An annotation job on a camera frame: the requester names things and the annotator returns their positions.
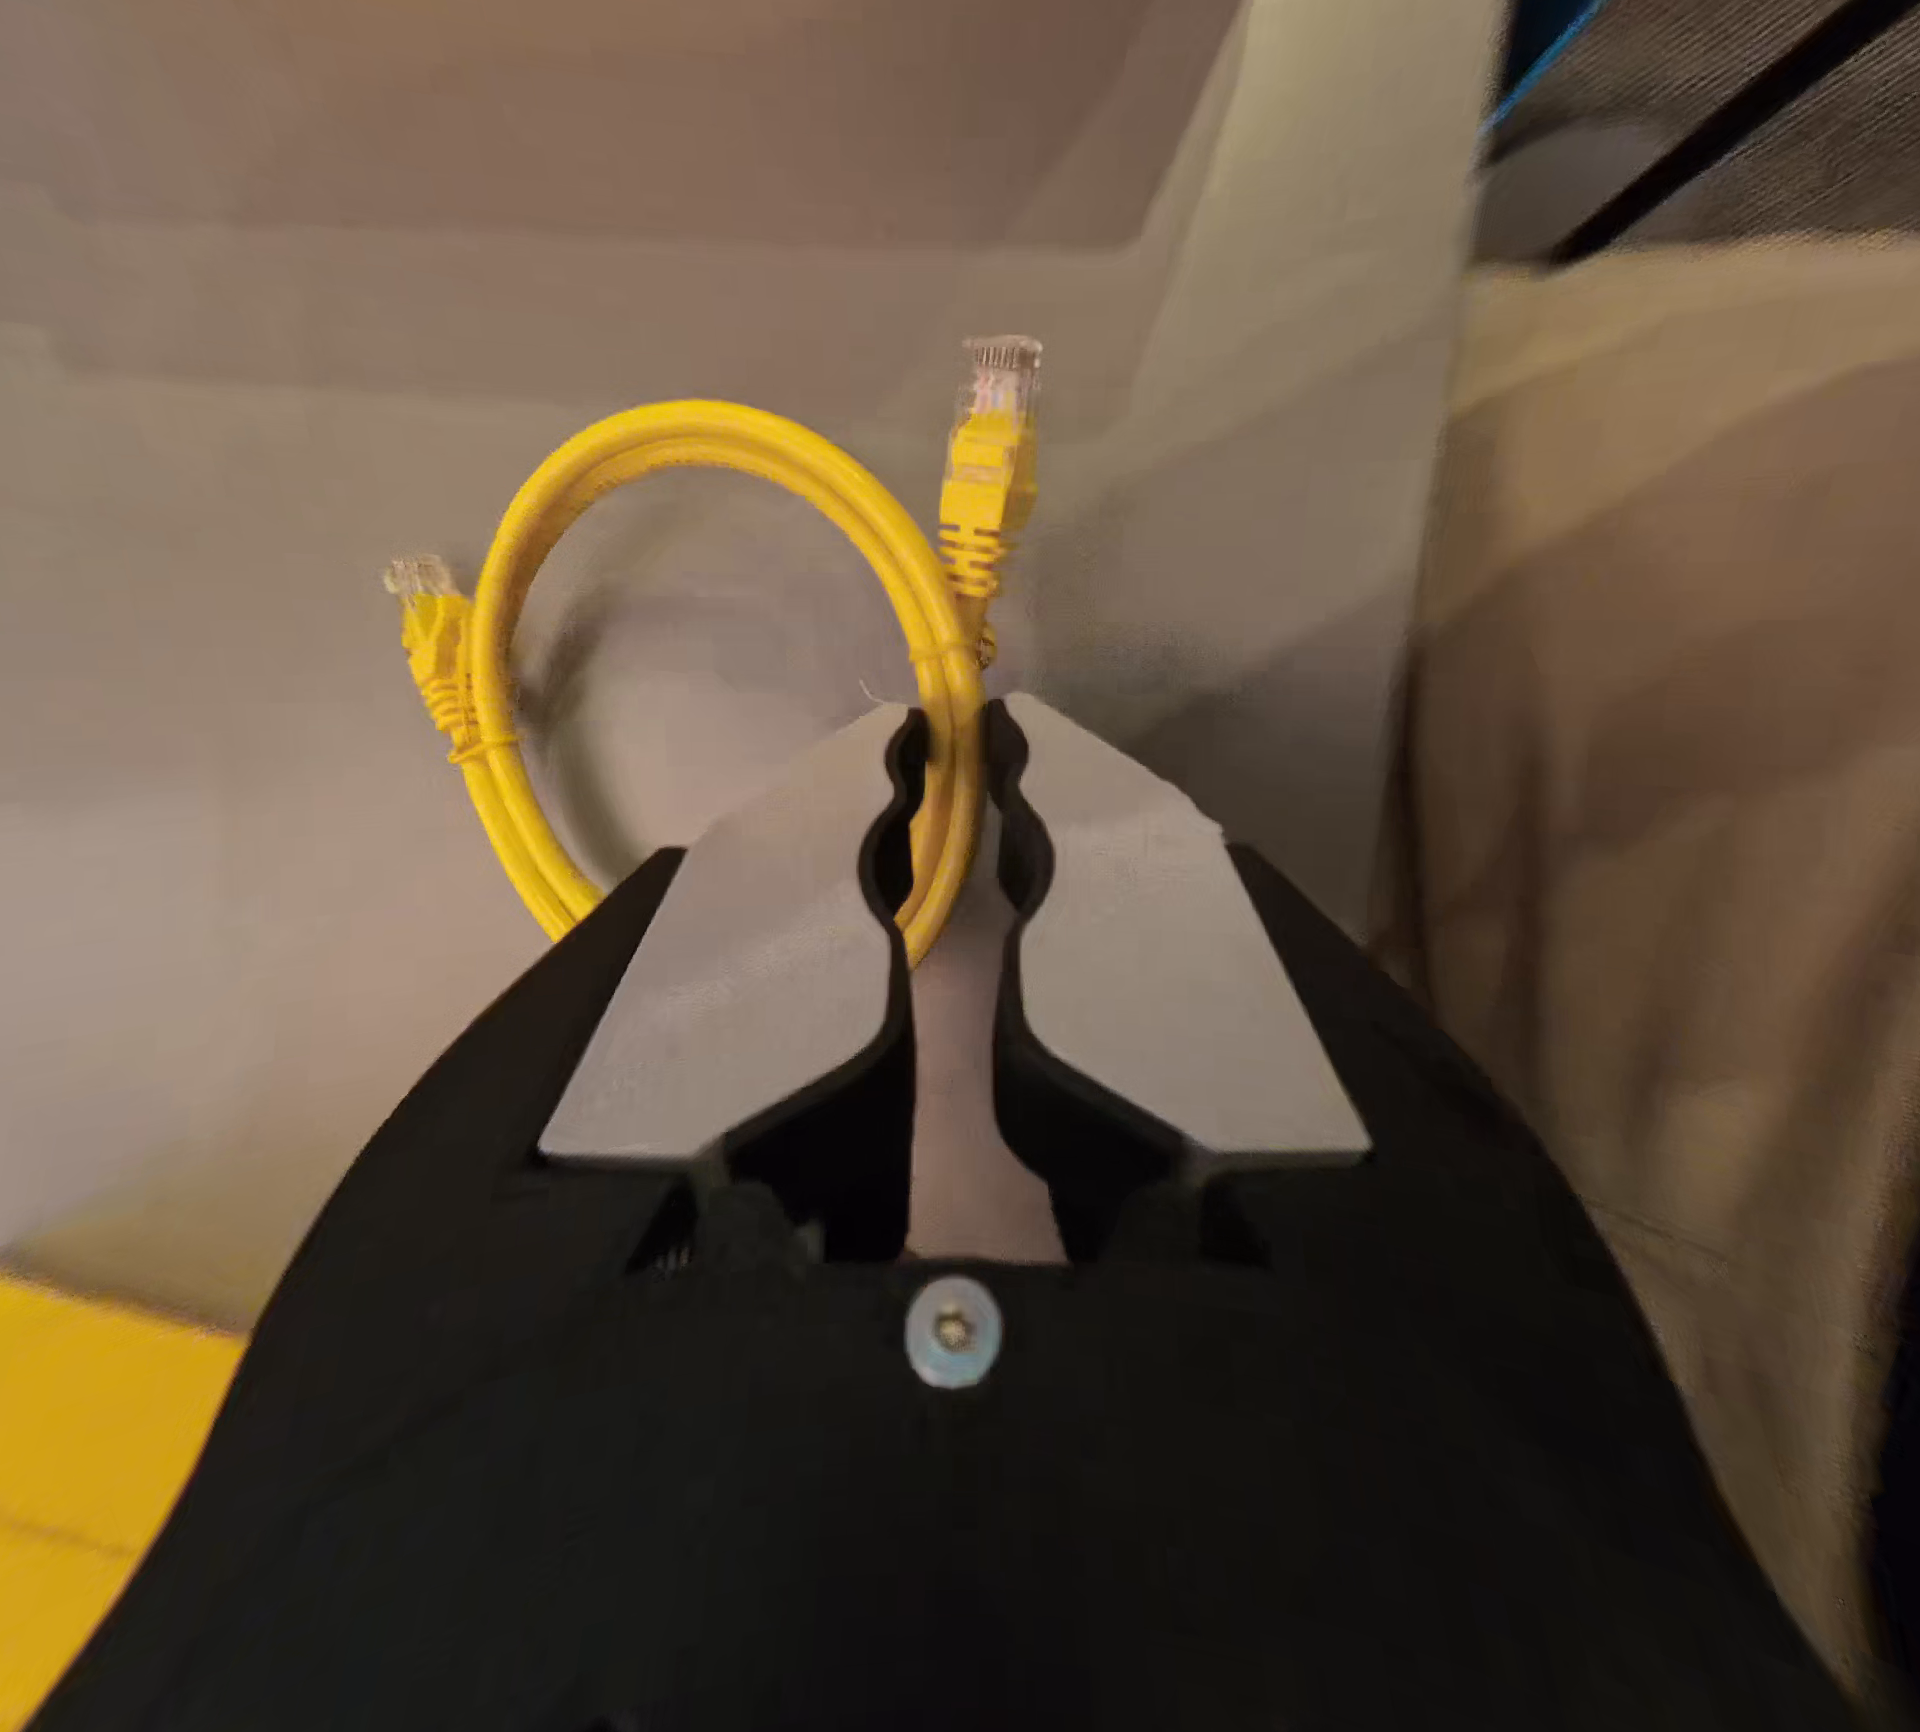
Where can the person's beige pants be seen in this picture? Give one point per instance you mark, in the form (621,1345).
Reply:
(1665,863)

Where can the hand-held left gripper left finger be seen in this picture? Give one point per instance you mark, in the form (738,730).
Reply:
(751,966)

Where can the yellow plastic bin with divider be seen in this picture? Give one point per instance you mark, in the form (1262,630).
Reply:
(90,1462)

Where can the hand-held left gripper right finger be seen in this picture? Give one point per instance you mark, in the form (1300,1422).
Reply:
(1171,966)

